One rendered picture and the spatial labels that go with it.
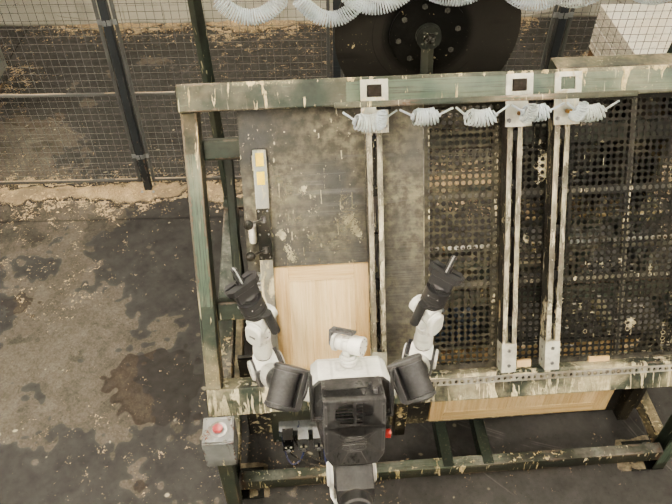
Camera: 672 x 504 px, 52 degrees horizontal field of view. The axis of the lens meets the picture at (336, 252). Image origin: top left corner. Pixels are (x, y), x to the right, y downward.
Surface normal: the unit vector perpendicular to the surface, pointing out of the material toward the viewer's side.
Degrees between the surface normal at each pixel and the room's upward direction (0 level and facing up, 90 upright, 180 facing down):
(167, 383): 0
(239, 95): 60
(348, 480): 22
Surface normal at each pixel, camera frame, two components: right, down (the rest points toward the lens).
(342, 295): 0.07, 0.25
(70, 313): 0.00, -0.71
